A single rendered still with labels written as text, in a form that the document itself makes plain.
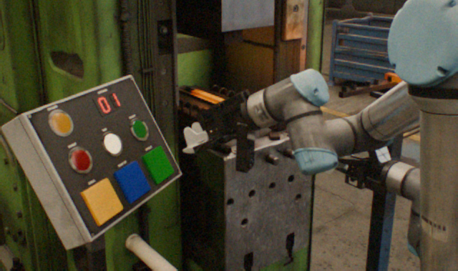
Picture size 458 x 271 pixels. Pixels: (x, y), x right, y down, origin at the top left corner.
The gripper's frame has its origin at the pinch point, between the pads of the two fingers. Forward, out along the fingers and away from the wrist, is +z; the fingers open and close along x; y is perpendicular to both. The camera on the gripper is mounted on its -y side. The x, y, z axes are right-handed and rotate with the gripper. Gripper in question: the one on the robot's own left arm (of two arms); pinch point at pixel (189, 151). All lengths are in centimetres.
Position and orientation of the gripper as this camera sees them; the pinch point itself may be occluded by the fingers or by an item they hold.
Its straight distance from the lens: 116.9
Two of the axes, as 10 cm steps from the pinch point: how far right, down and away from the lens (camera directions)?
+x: -4.5, 2.9, -8.5
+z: -7.7, 3.5, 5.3
